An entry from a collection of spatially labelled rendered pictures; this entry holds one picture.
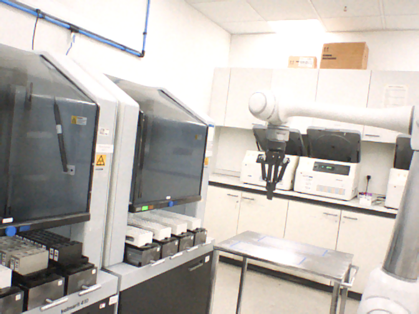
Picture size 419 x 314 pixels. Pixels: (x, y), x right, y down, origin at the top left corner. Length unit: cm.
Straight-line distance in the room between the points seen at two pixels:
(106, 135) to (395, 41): 353
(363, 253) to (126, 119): 274
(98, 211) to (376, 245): 275
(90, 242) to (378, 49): 366
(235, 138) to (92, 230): 336
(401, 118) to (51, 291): 128
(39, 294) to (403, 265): 110
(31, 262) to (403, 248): 115
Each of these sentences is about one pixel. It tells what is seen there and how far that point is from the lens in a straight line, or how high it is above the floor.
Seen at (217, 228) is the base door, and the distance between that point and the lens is 412.
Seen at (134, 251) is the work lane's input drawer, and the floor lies 80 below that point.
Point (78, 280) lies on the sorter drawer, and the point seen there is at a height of 78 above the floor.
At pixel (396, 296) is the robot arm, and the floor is 94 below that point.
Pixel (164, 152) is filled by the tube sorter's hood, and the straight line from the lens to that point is 178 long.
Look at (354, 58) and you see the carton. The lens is 412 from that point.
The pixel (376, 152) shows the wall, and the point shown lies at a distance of 427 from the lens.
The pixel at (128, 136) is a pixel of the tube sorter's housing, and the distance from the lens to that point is 158.
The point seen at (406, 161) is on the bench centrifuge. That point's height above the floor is 134.
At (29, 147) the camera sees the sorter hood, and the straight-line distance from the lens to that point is 125.
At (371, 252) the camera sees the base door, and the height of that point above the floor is 49.
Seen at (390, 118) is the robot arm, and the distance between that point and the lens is 138.
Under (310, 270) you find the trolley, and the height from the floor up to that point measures 82.
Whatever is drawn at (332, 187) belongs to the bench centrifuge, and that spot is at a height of 101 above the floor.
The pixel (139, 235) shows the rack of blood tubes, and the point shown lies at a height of 86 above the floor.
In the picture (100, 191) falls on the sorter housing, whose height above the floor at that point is 107.
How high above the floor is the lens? 132
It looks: 3 degrees down
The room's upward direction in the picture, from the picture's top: 7 degrees clockwise
